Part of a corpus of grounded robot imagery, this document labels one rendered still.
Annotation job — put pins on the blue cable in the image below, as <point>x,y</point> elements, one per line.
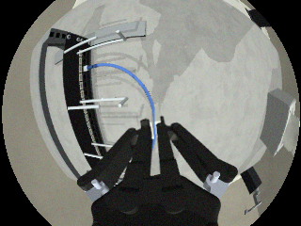
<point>139,82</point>

